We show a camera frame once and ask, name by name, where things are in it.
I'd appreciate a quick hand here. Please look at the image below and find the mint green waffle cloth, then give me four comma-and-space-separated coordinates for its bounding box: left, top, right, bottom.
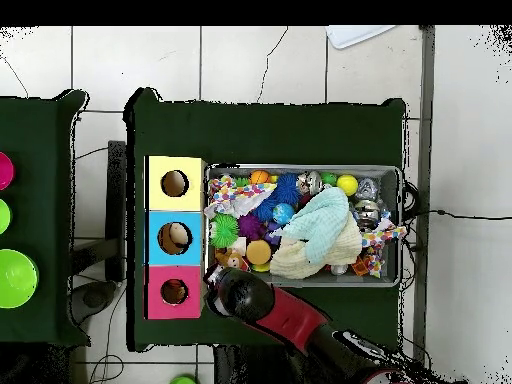
275, 186, 351, 265

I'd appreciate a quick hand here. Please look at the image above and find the wooden three-hole box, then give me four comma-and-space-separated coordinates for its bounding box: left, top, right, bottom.
143, 155, 208, 321

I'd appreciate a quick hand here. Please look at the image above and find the clear mesh bin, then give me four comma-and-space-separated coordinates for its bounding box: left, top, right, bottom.
203, 163, 402, 288

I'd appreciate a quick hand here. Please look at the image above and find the green koosh ball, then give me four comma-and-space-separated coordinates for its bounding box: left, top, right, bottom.
208, 212, 240, 249

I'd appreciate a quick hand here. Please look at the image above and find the purple spiky ball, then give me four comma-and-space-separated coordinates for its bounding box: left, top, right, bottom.
238, 214, 267, 241

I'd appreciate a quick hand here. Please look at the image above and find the colourful patterned cloth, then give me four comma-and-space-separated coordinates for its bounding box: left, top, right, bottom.
351, 223, 408, 278
204, 174, 277, 220

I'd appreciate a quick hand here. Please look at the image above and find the blue globe ball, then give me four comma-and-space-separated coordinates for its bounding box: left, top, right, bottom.
272, 202, 296, 226

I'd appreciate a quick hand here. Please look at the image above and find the blue spiky ball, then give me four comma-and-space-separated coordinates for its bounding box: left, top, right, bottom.
274, 172, 302, 204

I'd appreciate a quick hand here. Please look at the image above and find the black stand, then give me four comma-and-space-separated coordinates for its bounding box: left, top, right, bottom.
69, 139, 128, 326

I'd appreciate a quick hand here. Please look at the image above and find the cream waffle cloth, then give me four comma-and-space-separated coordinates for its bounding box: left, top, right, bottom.
269, 215, 363, 280

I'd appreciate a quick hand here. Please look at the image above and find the dark green tablecloth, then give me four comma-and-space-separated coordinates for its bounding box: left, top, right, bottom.
0, 89, 91, 347
125, 87, 407, 353

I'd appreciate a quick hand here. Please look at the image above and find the yellow ball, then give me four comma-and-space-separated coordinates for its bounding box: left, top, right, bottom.
336, 174, 360, 197

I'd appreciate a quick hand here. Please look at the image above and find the large green plastic bowl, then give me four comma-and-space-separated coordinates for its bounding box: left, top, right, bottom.
0, 248, 40, 309

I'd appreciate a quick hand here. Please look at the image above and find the pink plastic bowl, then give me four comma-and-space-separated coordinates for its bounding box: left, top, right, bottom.
0, 151, 16, 191

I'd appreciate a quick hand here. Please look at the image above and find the white tray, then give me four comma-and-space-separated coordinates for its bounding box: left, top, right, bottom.
325, 25, 397, 50

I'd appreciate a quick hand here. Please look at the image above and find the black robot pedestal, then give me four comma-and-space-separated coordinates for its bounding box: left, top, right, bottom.
213, 344, 305, 384

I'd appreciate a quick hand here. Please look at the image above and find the black power cable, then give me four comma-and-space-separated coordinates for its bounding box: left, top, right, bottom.
401, 208, 512, 221

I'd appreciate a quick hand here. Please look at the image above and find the grey floor cable cover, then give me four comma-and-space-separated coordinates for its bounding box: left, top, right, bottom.
411, 25, 436, 365

